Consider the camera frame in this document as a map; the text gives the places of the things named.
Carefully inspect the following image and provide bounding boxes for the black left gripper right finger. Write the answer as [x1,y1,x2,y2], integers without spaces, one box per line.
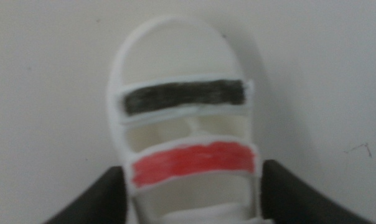
[261,159,375,224]

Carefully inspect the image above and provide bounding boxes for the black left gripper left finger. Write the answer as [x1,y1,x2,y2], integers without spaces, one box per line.
[43,166,128,224]

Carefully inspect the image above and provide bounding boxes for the white sandal with striped straps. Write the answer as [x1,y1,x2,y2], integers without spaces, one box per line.
[106,15,275,224]

